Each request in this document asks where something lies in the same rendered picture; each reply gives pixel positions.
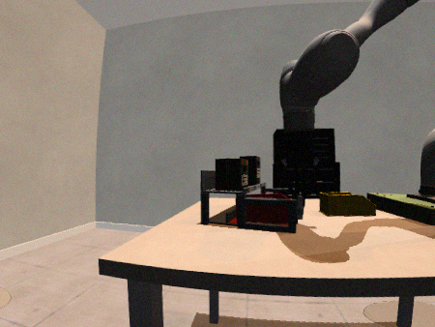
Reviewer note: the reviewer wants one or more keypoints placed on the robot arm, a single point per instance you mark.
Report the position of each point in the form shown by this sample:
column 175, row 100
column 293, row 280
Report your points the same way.
column 327, row 62

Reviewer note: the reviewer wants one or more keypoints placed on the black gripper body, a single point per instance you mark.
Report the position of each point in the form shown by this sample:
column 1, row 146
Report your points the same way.
column 299, row 144

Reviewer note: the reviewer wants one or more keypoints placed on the yellow bin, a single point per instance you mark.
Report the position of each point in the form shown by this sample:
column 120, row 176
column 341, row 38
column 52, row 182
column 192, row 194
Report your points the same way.
column 346, row 205

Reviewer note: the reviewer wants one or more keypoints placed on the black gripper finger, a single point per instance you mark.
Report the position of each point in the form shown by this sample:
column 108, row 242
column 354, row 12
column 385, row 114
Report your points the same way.
column 295, row 192
column 304, row 192

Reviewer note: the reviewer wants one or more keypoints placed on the red bin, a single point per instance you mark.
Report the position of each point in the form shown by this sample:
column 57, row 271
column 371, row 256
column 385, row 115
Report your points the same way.
column 265, row 213

